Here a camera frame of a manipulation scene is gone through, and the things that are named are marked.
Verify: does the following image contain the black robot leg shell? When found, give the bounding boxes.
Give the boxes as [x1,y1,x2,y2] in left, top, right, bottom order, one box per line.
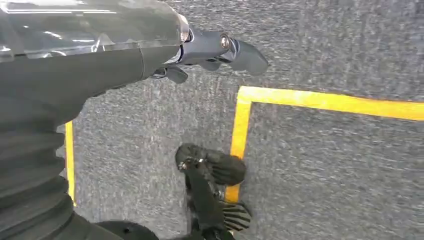
[95,219,161,240]

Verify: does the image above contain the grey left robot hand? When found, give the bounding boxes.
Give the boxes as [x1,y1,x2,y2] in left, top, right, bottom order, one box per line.
[0,0,270,129]

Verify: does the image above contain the yellow floor tape strip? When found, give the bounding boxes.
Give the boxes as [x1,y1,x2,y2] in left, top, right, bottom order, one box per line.
[64,120,78,208]

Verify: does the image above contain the yellow floor tape square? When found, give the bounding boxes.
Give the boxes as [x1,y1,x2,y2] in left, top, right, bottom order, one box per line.
[224,85,424,204]

